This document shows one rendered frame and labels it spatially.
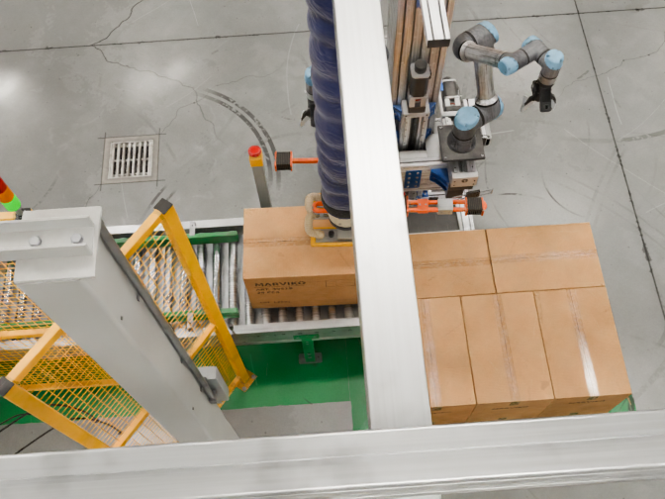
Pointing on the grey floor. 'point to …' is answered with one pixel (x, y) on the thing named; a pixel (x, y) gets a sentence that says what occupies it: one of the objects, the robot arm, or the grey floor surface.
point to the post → (260, 180)
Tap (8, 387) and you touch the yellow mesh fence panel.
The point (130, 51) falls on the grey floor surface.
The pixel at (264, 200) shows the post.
